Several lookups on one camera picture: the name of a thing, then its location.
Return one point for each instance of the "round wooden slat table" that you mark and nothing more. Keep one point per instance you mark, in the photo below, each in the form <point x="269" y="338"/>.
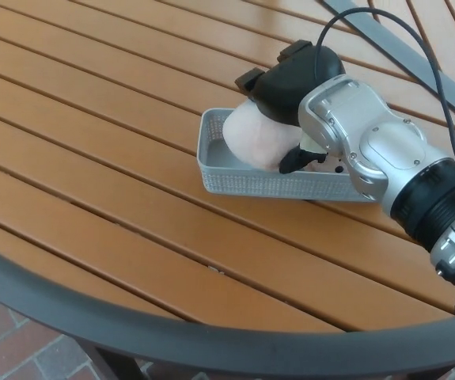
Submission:
<point x="53" y="312"/>

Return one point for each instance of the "grey metal table crossbar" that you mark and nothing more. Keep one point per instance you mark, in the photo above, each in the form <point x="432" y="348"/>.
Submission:
<point x="393" y="39"/>

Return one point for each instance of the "grey perforated plastic basket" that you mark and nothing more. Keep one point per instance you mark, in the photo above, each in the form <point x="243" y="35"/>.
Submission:
<point x="251" y="186"/>

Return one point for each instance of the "dark table leg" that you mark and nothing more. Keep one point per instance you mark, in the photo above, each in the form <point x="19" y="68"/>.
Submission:
<point x="108" y="364"/>

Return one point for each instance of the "open-mouth smiling plush dumpling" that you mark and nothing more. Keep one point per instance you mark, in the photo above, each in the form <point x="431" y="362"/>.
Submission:
<point x="255" y="138"/>

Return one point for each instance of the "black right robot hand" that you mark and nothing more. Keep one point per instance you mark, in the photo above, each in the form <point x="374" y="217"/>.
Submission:
<point x="302" y="79"/>

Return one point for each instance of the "winking plush dumpling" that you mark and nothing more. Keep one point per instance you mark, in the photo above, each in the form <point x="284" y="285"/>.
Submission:
<point x="332" y="165"/>

